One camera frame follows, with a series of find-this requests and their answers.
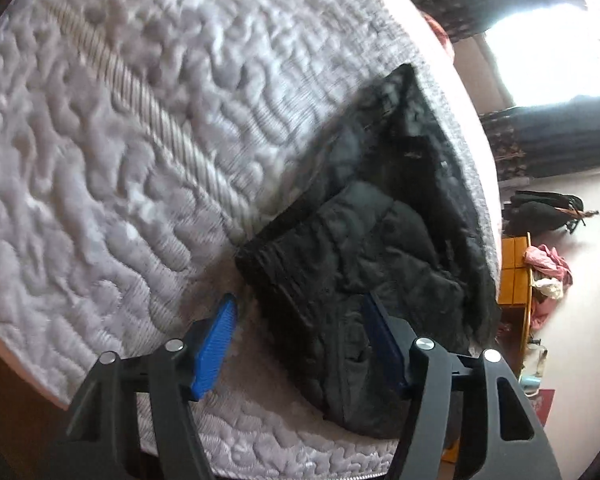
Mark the orange wooden cabinet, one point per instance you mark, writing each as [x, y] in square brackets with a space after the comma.
[515, 301]

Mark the grey quilted bed cover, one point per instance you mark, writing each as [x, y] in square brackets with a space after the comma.
[180, 159]

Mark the dark patterned curtain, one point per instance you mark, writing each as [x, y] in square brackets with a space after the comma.
[546, 60]

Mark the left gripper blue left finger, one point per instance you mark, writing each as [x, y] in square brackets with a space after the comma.
[209, 340]

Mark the black bag on floor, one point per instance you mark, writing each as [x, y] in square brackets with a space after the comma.
[536, 213]

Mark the pink clothes pile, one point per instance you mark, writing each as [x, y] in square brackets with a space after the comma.
[551, 279]

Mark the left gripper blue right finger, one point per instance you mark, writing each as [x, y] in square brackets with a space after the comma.
[390, 339]

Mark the black pants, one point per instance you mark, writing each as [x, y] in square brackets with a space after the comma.
[388, 214]

